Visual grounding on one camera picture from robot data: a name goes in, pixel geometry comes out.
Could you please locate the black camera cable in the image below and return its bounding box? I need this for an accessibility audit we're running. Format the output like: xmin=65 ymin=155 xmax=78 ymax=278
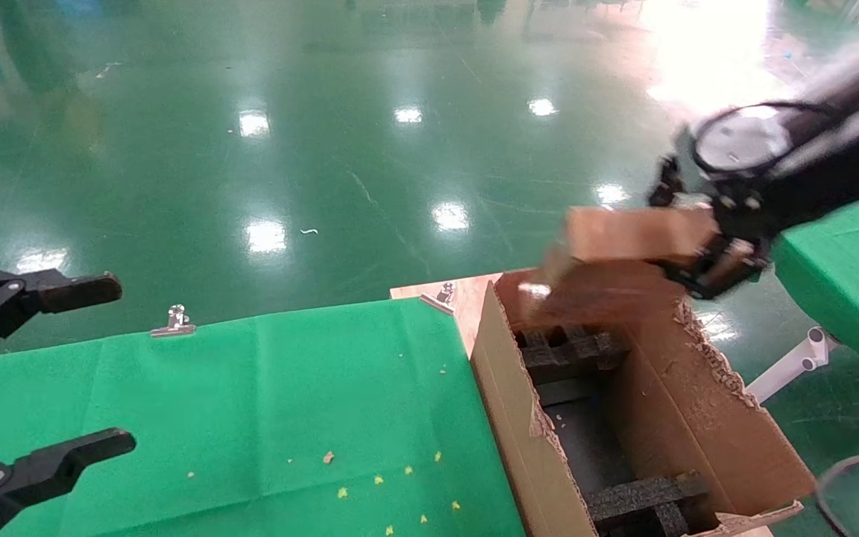
xmin=689 ymin=100 xmax=844 ymax=178

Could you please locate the large green table cloth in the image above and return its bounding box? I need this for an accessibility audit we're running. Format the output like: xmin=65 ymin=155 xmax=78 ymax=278
xmin=0 ymin=297 xmax=527 ymax=537

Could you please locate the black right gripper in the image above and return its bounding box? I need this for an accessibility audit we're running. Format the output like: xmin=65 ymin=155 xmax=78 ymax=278
xmin=648 ymin=112 xmax=859 ymax=301

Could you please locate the green cloth side table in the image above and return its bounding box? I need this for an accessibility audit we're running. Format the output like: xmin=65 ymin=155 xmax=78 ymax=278
xmin=771 ymin=192 xmax=859 ymax=383

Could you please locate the black foam insert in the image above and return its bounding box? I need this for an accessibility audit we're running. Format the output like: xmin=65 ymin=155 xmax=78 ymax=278
xmin=515 ymin=324 xmax=632 ymax=386
xmin=585 ymin=471 xmax=710 ymax=537

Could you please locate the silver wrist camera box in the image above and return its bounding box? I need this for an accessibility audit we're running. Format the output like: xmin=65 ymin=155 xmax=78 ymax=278
xmin=696 ymin=109 xmax=800 ymax=175

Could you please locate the white table leg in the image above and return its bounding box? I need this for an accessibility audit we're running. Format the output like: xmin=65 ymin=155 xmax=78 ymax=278
xmin=746 ymin=327 xmax=840 ymax=404

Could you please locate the small cardboard box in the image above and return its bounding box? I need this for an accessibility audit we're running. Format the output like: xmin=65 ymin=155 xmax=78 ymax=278
xmin=540 ymin=206 xmax=721 ymax=293

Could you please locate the silver metal binder clip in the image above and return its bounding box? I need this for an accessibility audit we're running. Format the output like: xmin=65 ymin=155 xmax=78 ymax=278
xmin=150 ymin=304 xmax=198 ymax=339
xmin=420 ymin=282 xmax=457 ymax=315

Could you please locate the large open cardboard carton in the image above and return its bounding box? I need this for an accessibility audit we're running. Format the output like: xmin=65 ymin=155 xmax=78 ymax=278
xmin=470 ymin=261 xmax=822 ymax=537

